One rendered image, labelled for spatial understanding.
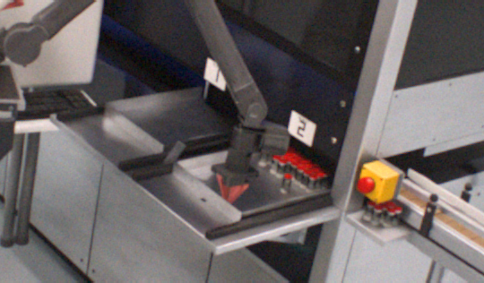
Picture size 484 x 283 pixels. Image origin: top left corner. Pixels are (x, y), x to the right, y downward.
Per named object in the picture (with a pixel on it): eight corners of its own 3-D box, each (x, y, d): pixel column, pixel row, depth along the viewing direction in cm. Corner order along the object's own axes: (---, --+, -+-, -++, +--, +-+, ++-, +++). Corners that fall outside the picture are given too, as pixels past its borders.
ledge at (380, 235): (382, 210, 275) (384, 203, 274) (420, 235, 267) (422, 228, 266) (344, 221, 266) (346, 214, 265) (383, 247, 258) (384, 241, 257)
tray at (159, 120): (200, 96, 314) (202, 85, 313) (259, 135, 297) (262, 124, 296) (103, 114, 292) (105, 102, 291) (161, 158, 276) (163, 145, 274)
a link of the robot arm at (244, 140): (234, 117, 250) (237, 127, 245) (263, 122, 252) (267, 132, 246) (227, 144, 253) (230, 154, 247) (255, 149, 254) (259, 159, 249)
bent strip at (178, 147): (175, 160, 276) (178, 140, 273) (182, 166, 274) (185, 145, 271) (130, 170, 267) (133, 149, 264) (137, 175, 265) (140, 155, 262)
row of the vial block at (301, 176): (269, 160, 284) (272, 144, 282) (315, 192, 272) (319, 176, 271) (263, 161, 283) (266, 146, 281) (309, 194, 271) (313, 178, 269)
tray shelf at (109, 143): (188, 95, 318) (189, 90, 317) (359, 210, 273) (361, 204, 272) (48, 120, 288) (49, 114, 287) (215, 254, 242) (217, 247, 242)
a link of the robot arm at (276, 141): (242, 93, 251) (249, 102, 243) (289, 101, 254) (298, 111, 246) (230, 141, 254) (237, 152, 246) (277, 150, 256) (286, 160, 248)
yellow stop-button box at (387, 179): (375, 184, 265) (383, 158, 262) (397, 198, 261) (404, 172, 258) (354, 190, 261) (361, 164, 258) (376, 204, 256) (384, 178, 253)
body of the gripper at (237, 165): (258, 179, 254) (266, 151, 252) (227, 184, 247) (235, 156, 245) (240, 167, 258) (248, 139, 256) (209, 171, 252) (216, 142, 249)
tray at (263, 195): (272, 150, 290) (274, 139, 289) (340, 197, 273) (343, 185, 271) (172, 174, 269) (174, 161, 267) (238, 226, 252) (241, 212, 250)
